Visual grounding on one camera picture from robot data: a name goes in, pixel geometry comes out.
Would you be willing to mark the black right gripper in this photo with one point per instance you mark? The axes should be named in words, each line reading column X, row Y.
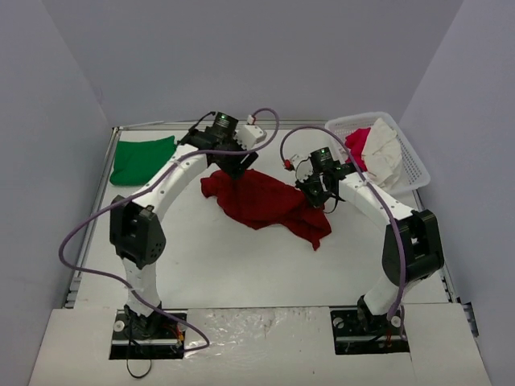
column 315, row 192

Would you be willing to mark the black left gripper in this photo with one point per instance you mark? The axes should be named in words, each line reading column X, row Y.
column 240, row 162

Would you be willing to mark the dark red t shirt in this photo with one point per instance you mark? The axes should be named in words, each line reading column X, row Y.
column 258, row 201

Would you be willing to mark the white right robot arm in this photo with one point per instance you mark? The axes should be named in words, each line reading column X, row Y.
column 412, row 249

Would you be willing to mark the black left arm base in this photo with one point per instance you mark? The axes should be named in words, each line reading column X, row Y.
column 139, row 337

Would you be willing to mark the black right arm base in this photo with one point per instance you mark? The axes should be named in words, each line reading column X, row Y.
column 352, row 337

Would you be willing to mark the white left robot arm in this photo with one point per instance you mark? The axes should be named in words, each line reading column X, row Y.
column 135, row 228

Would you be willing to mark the pink t shirt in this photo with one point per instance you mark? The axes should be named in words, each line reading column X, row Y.
column 355, row 143

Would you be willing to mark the cream white t shirt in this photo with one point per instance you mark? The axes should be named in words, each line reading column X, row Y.
column 382, row 155

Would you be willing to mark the folded green t shirt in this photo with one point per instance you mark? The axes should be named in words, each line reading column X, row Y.
column 136, row 163

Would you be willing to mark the white plastic laundry basket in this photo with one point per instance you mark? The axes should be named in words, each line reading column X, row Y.
column 414, row 174

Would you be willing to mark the white foam front board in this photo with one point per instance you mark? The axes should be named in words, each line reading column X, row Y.
column 278, row 346

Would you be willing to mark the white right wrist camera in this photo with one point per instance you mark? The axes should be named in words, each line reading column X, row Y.
column 301, row 165

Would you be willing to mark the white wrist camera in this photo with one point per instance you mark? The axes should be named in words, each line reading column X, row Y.
column 301, row 165
column 248, row 136

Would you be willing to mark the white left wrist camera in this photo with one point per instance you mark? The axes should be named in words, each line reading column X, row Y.
column 248, row 136

